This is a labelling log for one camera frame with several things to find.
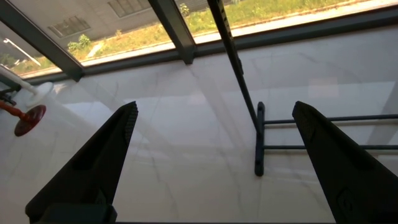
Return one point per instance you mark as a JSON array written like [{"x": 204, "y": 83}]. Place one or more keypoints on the window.
[{"x": 124, "y": 31}]

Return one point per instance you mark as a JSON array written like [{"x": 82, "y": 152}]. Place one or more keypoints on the black clothes rack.
[{"x": 260, "y": 140}]

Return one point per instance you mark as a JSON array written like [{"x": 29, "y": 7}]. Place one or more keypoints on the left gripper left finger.
[{"x": 90, "y": 186}]

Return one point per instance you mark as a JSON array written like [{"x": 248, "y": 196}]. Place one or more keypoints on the red round-base stand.
[{"x": 31, "y": 119}]

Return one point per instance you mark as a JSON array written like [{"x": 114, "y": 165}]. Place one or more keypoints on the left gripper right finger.
[{"x": 373, "y": 199}]

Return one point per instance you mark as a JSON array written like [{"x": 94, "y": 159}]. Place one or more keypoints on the white round-base stand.
[{"x": 40, "y": 91}]

